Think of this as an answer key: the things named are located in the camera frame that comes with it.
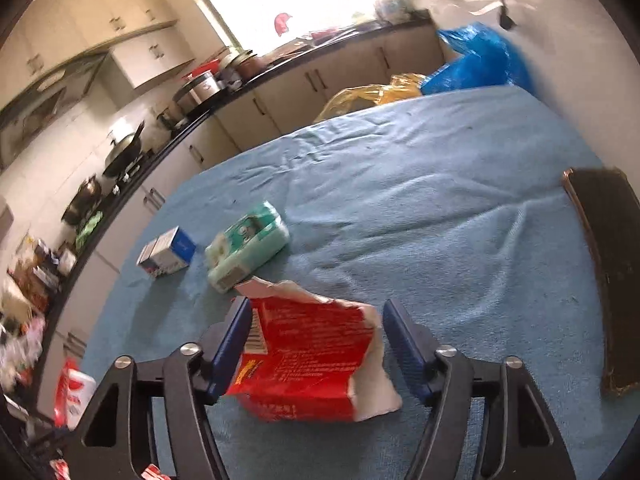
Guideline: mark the dark brown board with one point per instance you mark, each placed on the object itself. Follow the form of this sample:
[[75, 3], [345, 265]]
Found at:
[[612, 270]]

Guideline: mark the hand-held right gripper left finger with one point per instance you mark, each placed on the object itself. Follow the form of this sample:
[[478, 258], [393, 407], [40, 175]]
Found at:
[[232, 340]]

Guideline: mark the steel cooking pot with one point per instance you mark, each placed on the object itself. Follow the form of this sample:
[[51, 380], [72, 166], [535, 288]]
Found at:
[[200, 91]]

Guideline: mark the red torn snack packet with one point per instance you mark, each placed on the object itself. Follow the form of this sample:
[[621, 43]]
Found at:
[[310, 355]]

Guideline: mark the beige kitchen base cabinets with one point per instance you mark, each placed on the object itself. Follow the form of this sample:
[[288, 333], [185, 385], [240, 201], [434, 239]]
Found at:
[[300, 95]]

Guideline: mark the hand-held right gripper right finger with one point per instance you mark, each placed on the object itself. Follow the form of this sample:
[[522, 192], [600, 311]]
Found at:
[[402, 340]]

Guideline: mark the red window ornament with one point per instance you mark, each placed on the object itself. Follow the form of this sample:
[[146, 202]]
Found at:
[[284, 22]]

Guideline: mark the brown cooking pot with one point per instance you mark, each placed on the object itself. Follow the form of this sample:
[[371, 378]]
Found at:
[[249, 65]]

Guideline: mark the black kitchen countertop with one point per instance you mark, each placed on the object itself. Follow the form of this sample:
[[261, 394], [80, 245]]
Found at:
[[320, 58]]

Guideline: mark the black wok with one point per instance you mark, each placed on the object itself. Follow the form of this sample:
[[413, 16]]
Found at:
[[122, 155]]

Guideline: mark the dark cooking pot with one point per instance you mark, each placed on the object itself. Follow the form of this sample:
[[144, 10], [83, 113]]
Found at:
[[82, 200]]

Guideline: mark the yellow plastic bag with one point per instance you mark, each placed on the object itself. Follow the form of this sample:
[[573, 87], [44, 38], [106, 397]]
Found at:
[[360, 97]]

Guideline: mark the red white plastic bag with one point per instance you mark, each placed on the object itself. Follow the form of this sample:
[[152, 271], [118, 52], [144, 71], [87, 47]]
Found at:
[[75, 392]]

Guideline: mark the range hood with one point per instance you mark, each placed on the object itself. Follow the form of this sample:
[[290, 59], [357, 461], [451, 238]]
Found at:
[[45, 105]]

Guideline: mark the blue plastic bag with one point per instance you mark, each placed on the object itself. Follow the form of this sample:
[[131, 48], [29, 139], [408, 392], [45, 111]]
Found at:
[[475, 60]]

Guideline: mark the group of kitchen condiments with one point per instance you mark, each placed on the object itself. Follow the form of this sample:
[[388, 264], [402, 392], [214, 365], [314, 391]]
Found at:
[[40, 275]]

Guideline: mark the small white blue box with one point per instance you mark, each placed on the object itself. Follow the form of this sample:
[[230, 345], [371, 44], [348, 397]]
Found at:
[[167, 252]]

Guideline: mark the green white tissue pack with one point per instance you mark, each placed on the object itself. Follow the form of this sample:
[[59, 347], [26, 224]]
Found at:
[[247, 245]]

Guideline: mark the beige upper wall cabinets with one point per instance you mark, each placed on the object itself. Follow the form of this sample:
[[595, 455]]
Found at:
[[125, 15]]

